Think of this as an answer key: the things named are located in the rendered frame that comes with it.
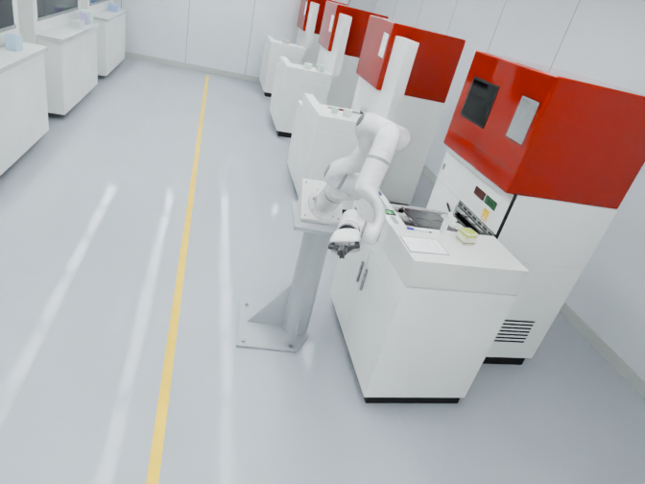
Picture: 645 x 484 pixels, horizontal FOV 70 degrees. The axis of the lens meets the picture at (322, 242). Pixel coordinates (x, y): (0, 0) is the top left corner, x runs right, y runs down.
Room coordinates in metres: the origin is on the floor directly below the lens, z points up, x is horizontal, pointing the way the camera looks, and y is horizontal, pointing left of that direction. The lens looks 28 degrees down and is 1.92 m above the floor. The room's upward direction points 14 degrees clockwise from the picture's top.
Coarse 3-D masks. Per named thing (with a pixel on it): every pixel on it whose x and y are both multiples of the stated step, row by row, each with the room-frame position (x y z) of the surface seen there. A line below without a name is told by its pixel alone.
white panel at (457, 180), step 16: (448, 160) 3.07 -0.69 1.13; (464, 160) 2.90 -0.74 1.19; (448, 176) 3.01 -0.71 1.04; (464, 176) 2.84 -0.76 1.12; (480, 176) 2.69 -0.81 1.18; (432, 192) 3.13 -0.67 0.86; (448, 192) 2.94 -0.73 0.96; (464, 192) 2.78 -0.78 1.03; (496, 192) 2.49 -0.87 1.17; (480, 208) 2.57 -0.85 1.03; (496, 208) 2.44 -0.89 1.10; (464, 224) 2.67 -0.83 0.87; (496, 224) 2.39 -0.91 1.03
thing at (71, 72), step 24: (24, 0) 4.77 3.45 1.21; (48, 0) 5.26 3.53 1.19; (72, 0) 6.15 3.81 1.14; (24, 24) 4.77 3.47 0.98; (48, 24) 5.22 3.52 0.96; (72, 24) 5.67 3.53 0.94; (96, 24) 6.35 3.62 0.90; (48, 48) 4.90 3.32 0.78; (72, 48) 5.33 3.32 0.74; (96, 48) 6.46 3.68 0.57; (48, 72) 4.89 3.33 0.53; (72, 72) 5.30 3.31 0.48; (96, 72) 6.44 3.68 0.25; (48, 96) 4.89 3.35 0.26; (72, 96) 5.26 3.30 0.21
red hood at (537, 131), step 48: (480, 96) 2.88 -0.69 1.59; (528, 96) 2.48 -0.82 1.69; (576, 96) 2.39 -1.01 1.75; (624, 96) 2.47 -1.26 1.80; (480, 144) 2.72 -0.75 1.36; (528, 144) 2.35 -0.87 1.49; (576, 144) 2.43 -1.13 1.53; (624, 144) 2.52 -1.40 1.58; (528, 192) 2.39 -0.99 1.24; (576, 192) 2.47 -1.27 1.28; (624, 192) 2.57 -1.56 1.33
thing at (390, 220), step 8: (360, 200) 2.66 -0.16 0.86; (384, 200) 2.50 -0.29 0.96; (368, 208) 2.51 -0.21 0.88; (392, 208) 2.40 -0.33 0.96; (368, 216) 2.48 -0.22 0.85; (392, 216) 2.30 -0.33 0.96; (384, 224) 2.24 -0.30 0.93; (392, 224) 2.19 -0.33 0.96; (400, 224) 2.22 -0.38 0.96; (384, 232) 2.21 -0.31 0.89; (384, 240) 2.19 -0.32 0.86
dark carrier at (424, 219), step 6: (408, 210) 2.59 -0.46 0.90; (414, 210) 2.61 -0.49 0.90; (420, 210) 2.64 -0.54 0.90; (414, 216) 2.52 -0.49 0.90; (420, 216) 2.55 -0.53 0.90; (426, 216) 2.57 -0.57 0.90; (432, 216) 2.59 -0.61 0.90; (438, 216) 2.62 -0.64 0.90; (420, 222) 2.46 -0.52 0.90; (426, 222) 2.48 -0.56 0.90; (432, 222) 2.50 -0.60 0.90; (438, 222) 2.53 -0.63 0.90; (456, 222) 2.60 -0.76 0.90; (426, 228) 2.40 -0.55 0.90; (432, 228) 2.42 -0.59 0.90; (438, 228) 2.44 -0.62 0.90; (450, 228) 2.49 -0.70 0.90
